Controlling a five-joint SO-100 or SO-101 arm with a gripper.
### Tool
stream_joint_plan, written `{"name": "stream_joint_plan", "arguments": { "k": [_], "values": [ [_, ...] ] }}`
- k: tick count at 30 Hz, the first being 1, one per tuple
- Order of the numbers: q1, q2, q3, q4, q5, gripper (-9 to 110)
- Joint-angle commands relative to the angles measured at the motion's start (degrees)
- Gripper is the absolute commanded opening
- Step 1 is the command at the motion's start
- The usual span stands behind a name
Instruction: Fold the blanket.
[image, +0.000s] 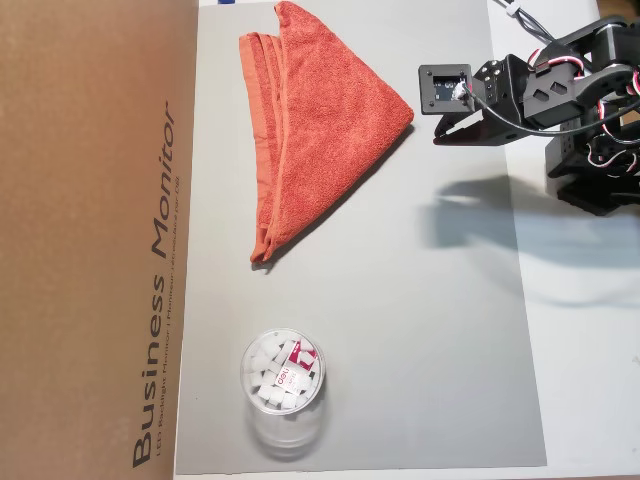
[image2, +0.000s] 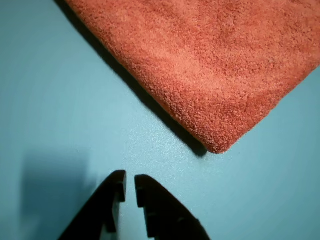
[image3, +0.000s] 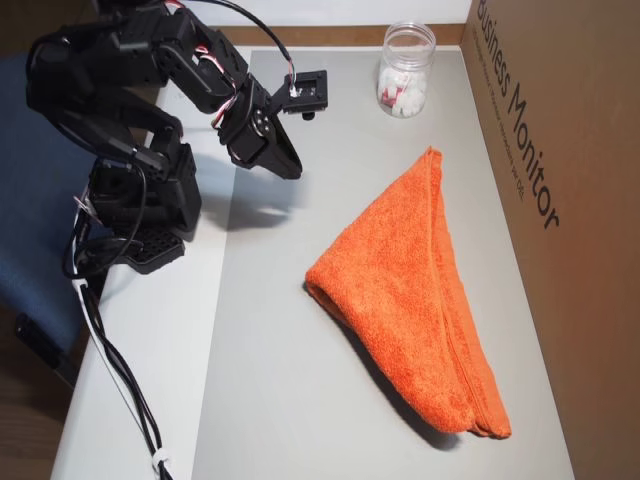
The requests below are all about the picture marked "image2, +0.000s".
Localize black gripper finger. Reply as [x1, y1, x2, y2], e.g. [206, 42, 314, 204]
[134, 174, 211, 240]
[59, 169, 127, 240]

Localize orange terry towel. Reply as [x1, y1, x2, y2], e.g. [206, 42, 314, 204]
[63, 0, 320, 154]

